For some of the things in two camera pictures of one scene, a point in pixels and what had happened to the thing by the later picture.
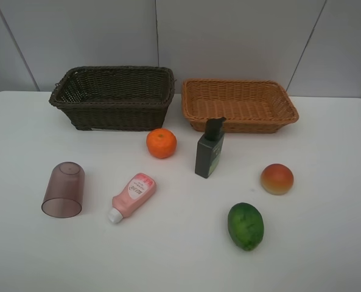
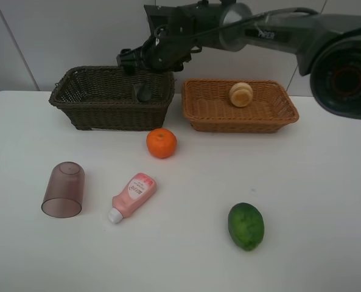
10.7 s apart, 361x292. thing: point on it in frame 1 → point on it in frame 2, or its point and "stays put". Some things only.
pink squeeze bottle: (141, 188) stays put
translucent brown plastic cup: (64, 194) stays put
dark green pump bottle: (209, 148) → (141, 92)
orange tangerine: (161, 143) stays put
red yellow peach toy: (277, 179) → (240, 94)
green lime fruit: (246, 225) stays put
